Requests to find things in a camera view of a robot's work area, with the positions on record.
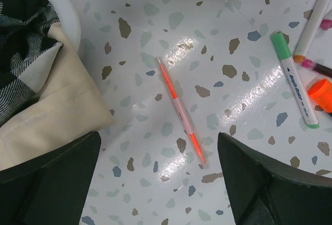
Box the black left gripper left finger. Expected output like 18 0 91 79
1 132 101 224

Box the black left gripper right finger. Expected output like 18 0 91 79
217 133 331 224

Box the orange capped marker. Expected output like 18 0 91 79
157 58 207 164

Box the orange black highlighter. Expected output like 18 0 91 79
307 78 332 117

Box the white marker pink band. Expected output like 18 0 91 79
293 0 331 63

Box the green capped acrylic marker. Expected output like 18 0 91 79
271 32 320 129

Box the pink capped white marker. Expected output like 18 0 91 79
320 19 332 31

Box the beige folded cloth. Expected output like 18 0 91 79
1 23 114 170

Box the black white checkered cloth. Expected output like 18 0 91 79
1 0 63 124

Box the white plastic basket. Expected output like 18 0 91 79
48 0 81 50

